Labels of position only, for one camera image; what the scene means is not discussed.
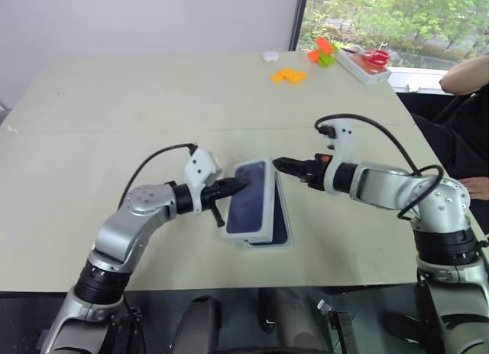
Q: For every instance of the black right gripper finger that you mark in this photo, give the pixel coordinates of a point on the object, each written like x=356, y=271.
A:
x=294, y=172
x=290, y=163

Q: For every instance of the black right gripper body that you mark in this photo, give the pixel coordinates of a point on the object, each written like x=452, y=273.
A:
x=315, y=172

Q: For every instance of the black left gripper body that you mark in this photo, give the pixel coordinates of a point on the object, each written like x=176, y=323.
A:
x=214, y=193

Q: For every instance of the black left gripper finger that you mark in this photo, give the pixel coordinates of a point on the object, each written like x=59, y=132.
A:
x=237, y=186
x=218, y=216

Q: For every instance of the grey lid with dark inlay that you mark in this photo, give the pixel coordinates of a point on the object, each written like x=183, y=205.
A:
x=248, y=208

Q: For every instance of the dark blue smartphone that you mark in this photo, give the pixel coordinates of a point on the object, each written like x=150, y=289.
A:
x=280, y=220

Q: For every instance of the grey tray base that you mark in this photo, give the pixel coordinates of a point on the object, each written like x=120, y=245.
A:
x=284, y=247

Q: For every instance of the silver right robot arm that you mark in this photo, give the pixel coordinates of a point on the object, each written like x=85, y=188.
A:
x=439, y=201

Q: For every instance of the person's bare forearm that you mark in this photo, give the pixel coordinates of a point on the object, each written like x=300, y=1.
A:
x=466, y=76

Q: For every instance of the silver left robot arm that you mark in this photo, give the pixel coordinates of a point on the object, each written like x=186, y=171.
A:
x=122, y=231

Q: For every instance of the white tray with red items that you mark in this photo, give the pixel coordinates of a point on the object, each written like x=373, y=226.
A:
x=368, y=75

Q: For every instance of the person's bare hand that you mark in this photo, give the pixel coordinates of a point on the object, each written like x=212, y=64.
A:
x=479, y=187

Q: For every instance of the orange toy blocks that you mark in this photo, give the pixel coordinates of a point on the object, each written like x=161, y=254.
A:
x=289, y=76

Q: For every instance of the dark grey rounded shape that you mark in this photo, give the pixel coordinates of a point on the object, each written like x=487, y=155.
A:
x=290, y=323
x=200, y=323

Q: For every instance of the white earbuds case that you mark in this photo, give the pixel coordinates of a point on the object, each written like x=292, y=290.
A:
x=269, y=56

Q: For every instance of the orange green building block toy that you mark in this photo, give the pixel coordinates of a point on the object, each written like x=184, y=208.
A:
x=324, y=54

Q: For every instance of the white window sill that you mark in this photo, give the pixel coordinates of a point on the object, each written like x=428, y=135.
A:
x=420, y=78

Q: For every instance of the person in black clothing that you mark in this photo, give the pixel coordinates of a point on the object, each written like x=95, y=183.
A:
x=458, y=140

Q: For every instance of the dark object beside table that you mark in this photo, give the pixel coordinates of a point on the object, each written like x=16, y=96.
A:
x=3, y=109

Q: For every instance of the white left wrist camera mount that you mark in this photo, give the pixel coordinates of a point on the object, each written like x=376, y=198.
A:
x=198, y=168

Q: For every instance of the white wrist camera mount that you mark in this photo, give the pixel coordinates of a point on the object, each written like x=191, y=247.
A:
x=344, y=147
x=198, y=168

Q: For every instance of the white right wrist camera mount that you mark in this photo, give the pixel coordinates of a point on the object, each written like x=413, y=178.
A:
x=344, y=147

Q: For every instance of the metal bracket under table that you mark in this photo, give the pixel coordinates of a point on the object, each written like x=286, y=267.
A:
x=340, y=327
x=131, y=327

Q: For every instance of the black window frame post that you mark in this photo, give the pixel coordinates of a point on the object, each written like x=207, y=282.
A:
x=298, y=17

